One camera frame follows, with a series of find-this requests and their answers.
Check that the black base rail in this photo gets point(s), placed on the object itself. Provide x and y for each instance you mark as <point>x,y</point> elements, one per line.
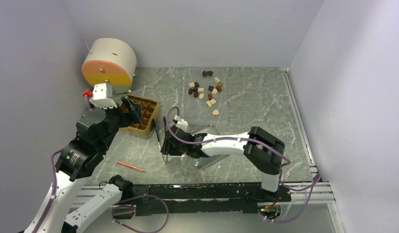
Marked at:
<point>246,197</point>

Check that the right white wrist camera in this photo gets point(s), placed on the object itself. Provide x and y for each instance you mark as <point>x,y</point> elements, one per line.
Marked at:
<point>180,123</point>

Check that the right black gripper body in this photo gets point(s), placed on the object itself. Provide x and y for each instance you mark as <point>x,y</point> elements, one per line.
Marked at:
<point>170,149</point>

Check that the square silver metal lid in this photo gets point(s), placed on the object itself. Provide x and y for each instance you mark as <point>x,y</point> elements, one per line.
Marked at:
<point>203,162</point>

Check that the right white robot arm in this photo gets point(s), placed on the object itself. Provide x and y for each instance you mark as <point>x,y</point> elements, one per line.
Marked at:
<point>262,149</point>

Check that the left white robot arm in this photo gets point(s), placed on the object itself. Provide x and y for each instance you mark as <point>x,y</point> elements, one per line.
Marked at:
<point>74,164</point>

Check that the red pen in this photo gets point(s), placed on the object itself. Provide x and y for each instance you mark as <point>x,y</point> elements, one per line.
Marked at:
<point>130,166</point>

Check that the gold chocolate box tray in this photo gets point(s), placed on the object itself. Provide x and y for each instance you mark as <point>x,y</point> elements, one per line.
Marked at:
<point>149,111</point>

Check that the clear plastic tray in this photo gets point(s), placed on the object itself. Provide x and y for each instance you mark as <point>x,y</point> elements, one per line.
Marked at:
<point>196,111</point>

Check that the round pastel drawer box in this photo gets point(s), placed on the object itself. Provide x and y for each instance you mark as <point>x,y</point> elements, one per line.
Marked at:
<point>111,61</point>

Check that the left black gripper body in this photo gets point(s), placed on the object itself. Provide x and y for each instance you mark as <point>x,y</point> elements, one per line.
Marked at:
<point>117,118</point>

